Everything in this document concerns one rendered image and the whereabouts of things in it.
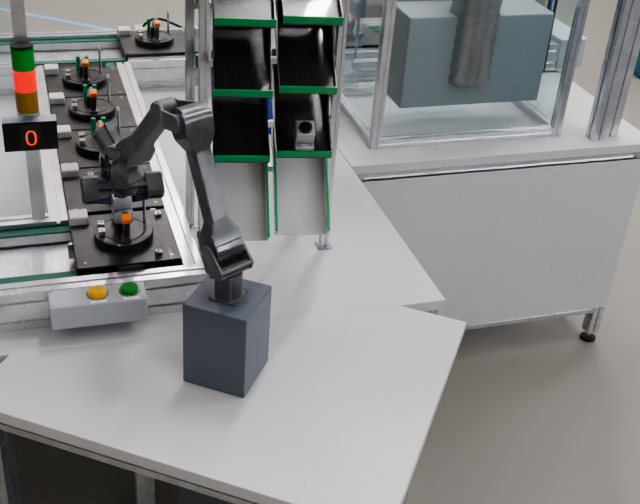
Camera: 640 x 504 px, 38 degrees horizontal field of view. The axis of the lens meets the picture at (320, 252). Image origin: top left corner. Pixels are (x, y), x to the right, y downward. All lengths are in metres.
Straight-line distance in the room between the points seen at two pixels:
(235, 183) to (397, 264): 0.48
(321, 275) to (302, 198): 0.21
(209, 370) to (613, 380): 2.03
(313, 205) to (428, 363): 0.49
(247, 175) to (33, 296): 0.58
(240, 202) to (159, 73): 1.21
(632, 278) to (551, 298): 0.80
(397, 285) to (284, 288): 0.29
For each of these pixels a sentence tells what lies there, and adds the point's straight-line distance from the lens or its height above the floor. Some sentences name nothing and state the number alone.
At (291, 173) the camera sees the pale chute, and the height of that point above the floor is 1.10.
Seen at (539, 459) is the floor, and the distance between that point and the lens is 3.26.
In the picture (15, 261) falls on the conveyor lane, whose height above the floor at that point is 0.92.
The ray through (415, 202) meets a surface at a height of 0.71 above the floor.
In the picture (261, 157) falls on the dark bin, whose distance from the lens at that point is 2.17.
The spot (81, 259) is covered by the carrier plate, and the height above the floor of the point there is 0.97.
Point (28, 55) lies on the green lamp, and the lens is 2.20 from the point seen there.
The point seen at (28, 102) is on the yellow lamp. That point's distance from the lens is 2.24.
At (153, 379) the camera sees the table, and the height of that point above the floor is 0.86.
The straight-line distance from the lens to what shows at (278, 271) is 2.39.
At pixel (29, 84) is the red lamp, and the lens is 2.23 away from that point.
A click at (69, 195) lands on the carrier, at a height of 0.97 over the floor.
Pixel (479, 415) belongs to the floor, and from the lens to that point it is 3.36.
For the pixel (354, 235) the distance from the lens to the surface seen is 2.56.
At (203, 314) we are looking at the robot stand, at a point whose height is 1.05.
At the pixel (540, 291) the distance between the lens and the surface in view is 3.54.
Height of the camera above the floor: 2.17
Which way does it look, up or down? 32 degrees down
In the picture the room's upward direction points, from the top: 5 degrees clockwise
